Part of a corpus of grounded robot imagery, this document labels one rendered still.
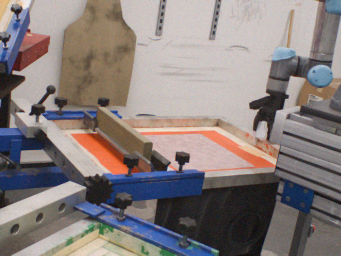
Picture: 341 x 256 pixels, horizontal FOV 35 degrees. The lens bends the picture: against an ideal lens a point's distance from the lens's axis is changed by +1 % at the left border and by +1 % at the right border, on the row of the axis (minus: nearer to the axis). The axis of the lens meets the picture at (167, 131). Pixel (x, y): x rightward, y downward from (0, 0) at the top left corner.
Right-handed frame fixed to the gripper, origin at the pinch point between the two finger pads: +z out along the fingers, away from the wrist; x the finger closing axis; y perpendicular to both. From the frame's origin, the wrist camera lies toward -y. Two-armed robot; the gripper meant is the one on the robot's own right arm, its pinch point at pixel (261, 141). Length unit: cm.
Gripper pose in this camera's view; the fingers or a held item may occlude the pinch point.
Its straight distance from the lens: 204.2
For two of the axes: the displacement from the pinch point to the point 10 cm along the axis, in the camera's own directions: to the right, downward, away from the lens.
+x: 8.6, -0.2, 5.1
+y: 4.9, 3.2, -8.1
